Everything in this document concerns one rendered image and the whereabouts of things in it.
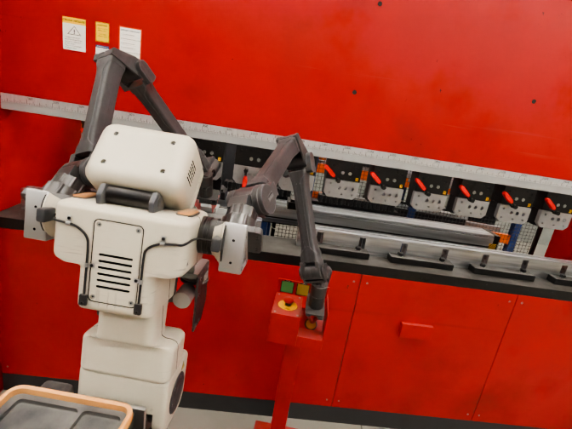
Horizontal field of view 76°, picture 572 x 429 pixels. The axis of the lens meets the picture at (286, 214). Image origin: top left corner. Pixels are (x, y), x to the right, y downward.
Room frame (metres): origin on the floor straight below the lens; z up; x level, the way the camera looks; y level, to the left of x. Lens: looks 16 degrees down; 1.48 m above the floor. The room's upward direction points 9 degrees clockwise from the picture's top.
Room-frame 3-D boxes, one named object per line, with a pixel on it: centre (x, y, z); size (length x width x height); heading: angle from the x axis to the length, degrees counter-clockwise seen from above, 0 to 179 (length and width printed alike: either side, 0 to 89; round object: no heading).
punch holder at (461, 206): (1.67, -0.82, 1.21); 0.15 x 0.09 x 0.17; 94
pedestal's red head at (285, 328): (1.22, -0.11, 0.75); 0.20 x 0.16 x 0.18; 87
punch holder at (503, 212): (1.68, -1.02, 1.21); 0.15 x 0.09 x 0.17; 94
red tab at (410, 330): (1.50, -0.68, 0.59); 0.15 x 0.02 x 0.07; 94
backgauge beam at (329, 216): (1.91, -0.02, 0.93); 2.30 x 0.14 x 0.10; 94
